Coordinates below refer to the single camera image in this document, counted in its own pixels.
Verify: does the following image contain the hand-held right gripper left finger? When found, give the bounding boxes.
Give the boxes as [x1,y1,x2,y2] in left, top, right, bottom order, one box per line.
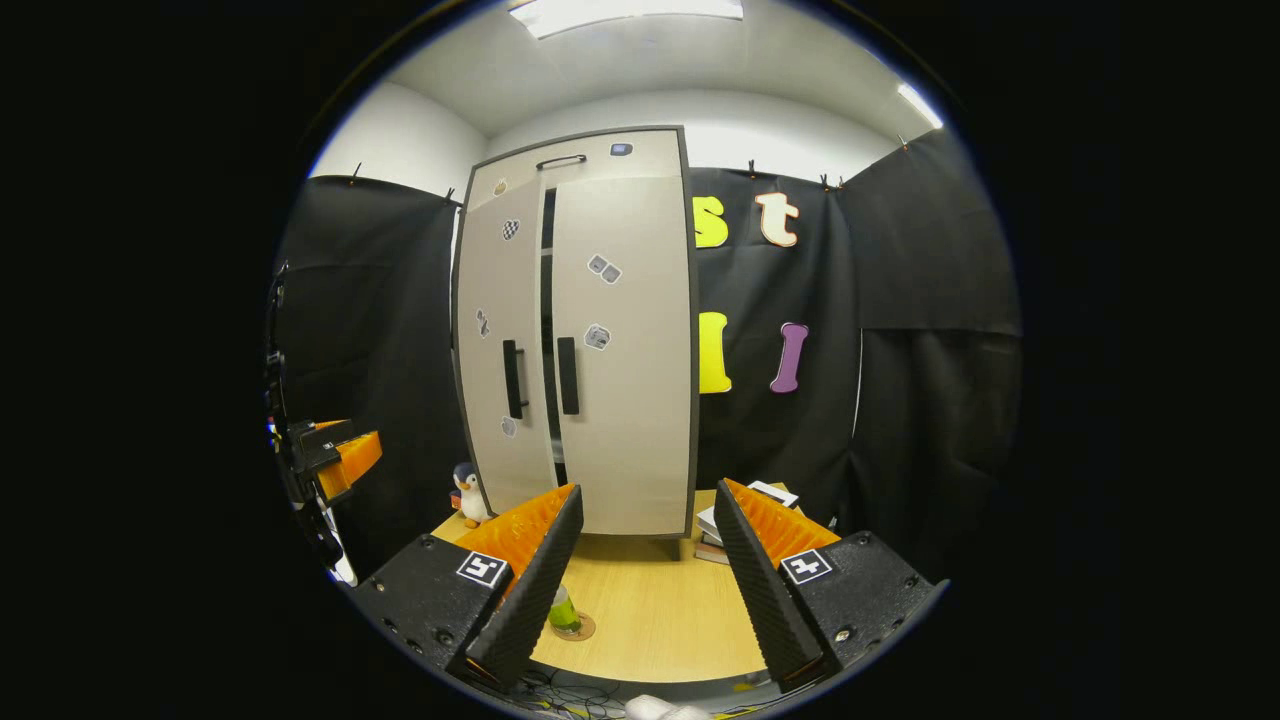
[345,484,584,691]

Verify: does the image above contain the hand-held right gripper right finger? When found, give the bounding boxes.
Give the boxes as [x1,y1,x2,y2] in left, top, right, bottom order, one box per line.
[713,479,949,693]

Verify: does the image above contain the grey cabinet door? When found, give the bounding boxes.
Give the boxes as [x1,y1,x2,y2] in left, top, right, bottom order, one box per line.
[550,177,691,538]
[455,175,559,516]

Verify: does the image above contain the grey cabinet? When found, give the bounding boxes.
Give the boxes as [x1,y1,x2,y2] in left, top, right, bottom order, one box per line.
[450,125,699,561]

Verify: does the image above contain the grey cabinet drawer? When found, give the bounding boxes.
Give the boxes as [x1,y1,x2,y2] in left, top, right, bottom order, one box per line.
[470,130,686,199]

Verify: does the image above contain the brown-edged book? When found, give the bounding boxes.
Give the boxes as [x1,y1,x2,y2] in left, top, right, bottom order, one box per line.
[695,505,731,566]

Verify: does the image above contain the penguin plush toy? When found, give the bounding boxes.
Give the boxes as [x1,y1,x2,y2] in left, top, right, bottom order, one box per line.
[450,462,493,529]

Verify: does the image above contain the black backdrop cloth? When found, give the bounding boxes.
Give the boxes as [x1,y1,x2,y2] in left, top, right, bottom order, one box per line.
[270,128,1023,586]

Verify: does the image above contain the small ceiling light panel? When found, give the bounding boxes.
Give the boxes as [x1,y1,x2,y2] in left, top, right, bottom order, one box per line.
[897,82,944,129]

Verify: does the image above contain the large ceiling light panel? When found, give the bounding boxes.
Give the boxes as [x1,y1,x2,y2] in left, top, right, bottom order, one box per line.
[508,0,746,41]

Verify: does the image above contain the black floor cables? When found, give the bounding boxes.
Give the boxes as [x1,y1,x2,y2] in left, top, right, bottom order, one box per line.
[520,668,626,719]

